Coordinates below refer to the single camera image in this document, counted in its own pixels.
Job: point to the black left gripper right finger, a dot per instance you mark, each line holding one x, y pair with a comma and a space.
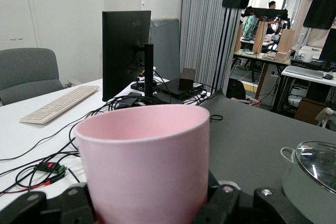
249, 208

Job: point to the black monitor with thin stand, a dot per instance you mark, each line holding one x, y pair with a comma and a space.
329, 45

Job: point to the wide black background monitor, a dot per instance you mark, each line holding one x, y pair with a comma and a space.
265, 12

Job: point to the flat black electronics box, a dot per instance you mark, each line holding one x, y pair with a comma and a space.
173, 87

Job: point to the small circuit board red light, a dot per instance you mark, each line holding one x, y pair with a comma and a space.
48, 166

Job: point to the teal patterned cloth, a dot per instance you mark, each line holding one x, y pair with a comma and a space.
249, 26

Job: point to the grey office chair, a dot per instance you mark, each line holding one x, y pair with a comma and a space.
26, 69

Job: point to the pink plastic cup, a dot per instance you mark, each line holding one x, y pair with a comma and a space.
144, 169

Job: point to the wooden top work table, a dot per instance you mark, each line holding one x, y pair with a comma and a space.
252, 55

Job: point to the dark brown wooden block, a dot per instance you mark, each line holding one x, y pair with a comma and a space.
187, 78

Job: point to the white desk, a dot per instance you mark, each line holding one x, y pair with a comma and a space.
26, 140

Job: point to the white computer keyboard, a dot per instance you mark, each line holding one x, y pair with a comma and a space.
57, 104

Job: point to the beige folding screen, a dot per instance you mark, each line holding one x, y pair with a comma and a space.
305, 3

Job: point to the person with dark hair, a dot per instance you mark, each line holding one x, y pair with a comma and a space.
272, 5

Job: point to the dark computer mouse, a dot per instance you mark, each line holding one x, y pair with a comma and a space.
328, 76

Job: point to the black backpack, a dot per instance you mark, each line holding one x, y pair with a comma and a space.
235, 89

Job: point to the black monitor stand pole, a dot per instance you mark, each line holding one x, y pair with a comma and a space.
148, 72

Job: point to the grey-green cooking pot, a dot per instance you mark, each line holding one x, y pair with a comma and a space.
296, 187

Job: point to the silver slim keyboard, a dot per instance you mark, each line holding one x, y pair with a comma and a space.
304, 72

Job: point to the black computer monitor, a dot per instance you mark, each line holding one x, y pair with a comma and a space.
120, 51

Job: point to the grey partition panel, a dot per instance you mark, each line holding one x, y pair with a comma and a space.
165, 48

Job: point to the tall light wooden box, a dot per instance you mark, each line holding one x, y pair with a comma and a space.
260, 37

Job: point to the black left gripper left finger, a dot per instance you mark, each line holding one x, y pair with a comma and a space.
52, 208

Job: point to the glass pot lid gold knob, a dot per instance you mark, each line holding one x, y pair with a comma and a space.
320, 161

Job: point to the white top work table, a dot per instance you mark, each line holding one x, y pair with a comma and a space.
309, 80

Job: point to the white chair frame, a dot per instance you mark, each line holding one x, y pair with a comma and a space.
325, 115

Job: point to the brown cardboard box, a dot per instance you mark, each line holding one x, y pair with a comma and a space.
308, 111

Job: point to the dark grey table mat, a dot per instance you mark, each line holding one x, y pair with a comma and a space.
249, 142

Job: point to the white mug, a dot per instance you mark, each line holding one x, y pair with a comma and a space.
307, 57

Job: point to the stepped light wooden box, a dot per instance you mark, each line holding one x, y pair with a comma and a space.
286, 40

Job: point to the grey striped curtain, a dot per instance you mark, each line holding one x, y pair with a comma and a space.
202, 24

